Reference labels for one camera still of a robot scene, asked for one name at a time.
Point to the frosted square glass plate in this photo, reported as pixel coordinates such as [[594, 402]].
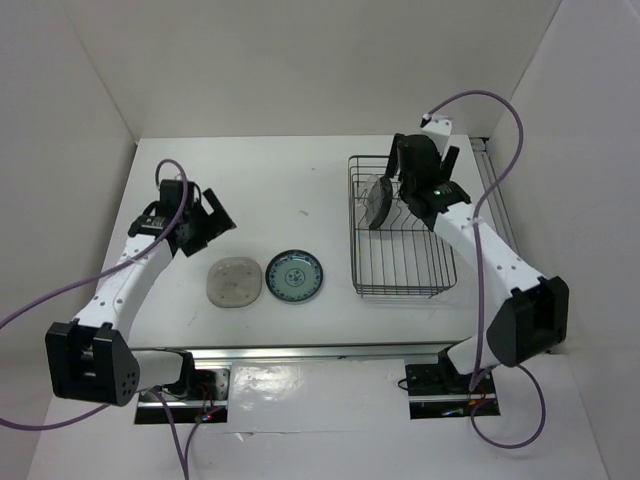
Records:
[[234, 282]]

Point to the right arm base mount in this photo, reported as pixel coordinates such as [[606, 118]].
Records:
[[433, 394]]

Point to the metal wire dish rack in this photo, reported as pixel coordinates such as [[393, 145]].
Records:
[[402, 257]]

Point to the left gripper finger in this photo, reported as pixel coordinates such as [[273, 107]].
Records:
[[218, 220], [194, 238]]

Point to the black round plate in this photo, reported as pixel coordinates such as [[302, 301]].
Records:
[[387, 197]]

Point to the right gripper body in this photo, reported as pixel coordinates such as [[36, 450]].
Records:
[[405, 187]]

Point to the clear textured glass plate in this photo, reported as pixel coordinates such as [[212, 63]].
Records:
[[369, 200]]

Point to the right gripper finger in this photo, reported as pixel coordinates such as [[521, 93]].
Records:
[[448, 163], [393, 164]]

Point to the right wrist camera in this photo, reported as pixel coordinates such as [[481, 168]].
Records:
[[438, 128]]

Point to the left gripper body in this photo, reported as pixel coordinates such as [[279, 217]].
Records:
[[195, 216]]

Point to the blue patterned round plate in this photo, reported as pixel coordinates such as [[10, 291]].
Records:
[[294, 276]]

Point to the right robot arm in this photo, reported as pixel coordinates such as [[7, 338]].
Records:
[[522, 313]]

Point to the front aluminium rail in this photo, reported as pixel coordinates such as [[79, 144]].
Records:
[[408, 351]]

